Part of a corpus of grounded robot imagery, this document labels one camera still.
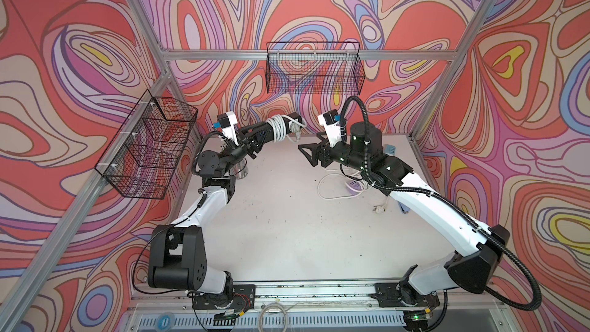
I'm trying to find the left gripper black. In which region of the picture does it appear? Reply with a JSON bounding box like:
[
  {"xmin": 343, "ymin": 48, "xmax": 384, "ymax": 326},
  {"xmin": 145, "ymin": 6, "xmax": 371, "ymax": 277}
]
[{"xmin": 217, "ymin": 127, "xmax": 269, "ymax": 181}]

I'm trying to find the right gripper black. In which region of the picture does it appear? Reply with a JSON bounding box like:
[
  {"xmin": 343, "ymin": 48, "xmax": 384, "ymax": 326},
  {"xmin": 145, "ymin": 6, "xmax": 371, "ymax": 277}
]
[{"xmin": 298, "ymin": 131, "xmax": 369, "ymax": 173}]

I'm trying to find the black power strip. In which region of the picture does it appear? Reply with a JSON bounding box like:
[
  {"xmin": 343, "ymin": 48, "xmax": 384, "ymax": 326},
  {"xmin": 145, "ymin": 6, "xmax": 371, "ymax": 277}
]
[{"xmin": 261, "ymin": 115, "xmax": 307, "ymax": 144}]

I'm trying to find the blue power strip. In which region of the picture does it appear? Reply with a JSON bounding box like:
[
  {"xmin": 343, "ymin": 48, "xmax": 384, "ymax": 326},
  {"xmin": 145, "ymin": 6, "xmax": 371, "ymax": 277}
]
[{"xmin": 316, "ymin": 144, "xmax": 398, "ymax": 215}]

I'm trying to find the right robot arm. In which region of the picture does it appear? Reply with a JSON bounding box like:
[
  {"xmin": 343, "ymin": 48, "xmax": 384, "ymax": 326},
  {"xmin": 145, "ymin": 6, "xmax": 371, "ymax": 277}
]
[{"xmin": 298, "ymin": 96, "xmax": 542, "ymax": 311}]

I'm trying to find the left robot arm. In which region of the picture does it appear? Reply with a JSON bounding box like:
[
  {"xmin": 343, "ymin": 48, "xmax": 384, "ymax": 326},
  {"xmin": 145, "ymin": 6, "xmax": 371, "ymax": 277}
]
[{"xmin": 145, "ymin": 122, "xmax": 273, "ymax": 309}]

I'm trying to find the purple power strip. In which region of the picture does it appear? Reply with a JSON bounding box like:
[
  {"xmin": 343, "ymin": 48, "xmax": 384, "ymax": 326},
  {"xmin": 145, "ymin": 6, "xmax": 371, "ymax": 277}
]
[{"xmin": 345, "ymin": 180, "xmax": 367, "ymax": 195}]

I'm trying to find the metal pen cup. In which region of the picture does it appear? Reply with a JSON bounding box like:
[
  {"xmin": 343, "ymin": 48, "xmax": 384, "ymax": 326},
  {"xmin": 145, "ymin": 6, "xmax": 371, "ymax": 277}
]
[{"xmin": 228, "ymin": 158, "xmax": 248, "ymax": 180}]

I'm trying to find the small blue plug cover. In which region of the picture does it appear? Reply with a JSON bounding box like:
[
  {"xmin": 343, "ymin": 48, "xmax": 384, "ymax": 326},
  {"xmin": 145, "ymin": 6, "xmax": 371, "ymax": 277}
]
[{"xmin": 399, "ymin": 203, "xmax": 410, "ymax": 214}]

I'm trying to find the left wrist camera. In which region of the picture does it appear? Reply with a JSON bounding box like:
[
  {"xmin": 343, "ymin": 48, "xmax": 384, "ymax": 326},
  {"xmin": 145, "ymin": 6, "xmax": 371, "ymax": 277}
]
[{"xmin": 213, "ymin": 112, "xmax": 238, "ymax": 145}]

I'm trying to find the black wire basket back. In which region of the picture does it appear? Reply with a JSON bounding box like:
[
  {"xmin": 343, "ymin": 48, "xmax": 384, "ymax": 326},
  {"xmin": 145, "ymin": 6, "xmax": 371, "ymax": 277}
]
[{"xmin": 265, "ymin": 40, "xmax": 366, "ymax": 96}]

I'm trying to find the black wire basket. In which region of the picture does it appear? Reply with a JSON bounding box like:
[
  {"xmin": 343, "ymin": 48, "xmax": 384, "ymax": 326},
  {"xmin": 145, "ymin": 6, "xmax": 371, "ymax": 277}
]
[
  {"xmin": 265, "ymin": 40, "xmax": 366, "ymax": 96},
  {"xmin": 95, "ymin": 91, "xmax": 198, "ymax": 200}
]

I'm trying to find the black wire basket left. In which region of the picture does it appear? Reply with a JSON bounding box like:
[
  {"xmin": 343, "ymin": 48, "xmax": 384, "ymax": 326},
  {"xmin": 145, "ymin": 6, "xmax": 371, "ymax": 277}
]
[{"xmin": 95, "ymin": 91, "xmax": 198, "ymax": 200}]

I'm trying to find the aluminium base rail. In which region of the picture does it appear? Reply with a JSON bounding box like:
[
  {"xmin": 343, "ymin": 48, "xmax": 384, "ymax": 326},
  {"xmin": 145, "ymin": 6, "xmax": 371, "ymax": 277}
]
[{"xmin": 116, "ymin": 279, "xmax": 519, "ymax": 331}]

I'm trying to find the white coiled cable front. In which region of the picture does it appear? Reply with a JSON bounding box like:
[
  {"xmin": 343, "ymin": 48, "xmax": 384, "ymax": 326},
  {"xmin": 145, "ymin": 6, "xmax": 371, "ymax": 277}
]
[{"xmin": 257, "ymin": 303, "xmax": 289, "ymax": 332}]

